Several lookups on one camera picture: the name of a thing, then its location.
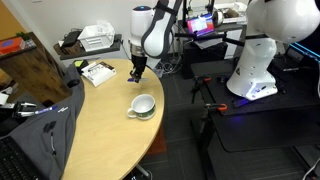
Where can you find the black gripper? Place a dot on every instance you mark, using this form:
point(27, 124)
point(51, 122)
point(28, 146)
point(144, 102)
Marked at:
point(139, 64)

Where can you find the blue and white marker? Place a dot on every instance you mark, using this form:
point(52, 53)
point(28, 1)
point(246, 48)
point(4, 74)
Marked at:
point(137, 80)

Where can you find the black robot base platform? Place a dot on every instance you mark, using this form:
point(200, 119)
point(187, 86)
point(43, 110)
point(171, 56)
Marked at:
point(289, 118)

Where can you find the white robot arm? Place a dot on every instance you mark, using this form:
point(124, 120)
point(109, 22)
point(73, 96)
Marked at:
point(268, 22)

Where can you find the small blue marker on cloth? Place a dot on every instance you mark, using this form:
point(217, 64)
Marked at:
point(45, 110)

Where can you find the white green ceramic mug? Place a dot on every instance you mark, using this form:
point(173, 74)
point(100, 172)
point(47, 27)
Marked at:
point(142, 107)

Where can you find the white black cardboard box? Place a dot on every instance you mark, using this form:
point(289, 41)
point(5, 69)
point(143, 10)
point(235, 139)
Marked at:
point(98, 73)

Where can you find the white plastic tray printer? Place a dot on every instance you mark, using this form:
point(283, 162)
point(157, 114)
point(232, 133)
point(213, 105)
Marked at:
point(98, 36)

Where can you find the laptop with pink screen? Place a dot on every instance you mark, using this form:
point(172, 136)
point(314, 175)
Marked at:
point(201, 25)

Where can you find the brown wooden shelf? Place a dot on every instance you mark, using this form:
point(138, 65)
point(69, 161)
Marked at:
point(37, 72)

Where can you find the grey cloth jacket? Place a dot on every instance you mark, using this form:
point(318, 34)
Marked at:
point(47, 138)

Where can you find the black computer keyboard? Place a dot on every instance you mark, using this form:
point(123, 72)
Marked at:
point(14, 165)

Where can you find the orange handled clamp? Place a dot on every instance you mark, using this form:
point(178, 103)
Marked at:
point(201, 79)
point(220, 107)

